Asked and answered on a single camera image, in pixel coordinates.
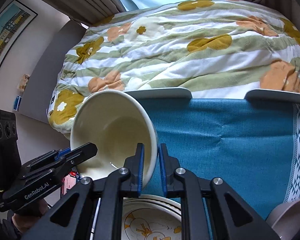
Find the pink square handled dish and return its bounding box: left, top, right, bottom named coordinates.
left=266, top=198, right=300, bottom=239

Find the large cream bowl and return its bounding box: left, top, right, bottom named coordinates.
left=70, top=90, right=158, bottom=186

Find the teal blue tablecloth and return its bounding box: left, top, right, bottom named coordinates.
left=129, top=97, right=300, bottom=222

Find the framed wall picture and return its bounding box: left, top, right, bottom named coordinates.
left=0, top=0, right=38, bottom=67

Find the grey bed frame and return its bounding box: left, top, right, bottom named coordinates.
left=19, top=20, right=86, bottom=124

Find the left hand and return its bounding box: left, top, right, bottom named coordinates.
left=12, top=199, right=49, bottom=233

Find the duck pattern cream plate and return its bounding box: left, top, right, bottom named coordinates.
left=121, top=200, right=183, bottom=240

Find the floral green white duvet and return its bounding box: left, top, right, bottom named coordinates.
left=47, top=0, right=300, bottom=136

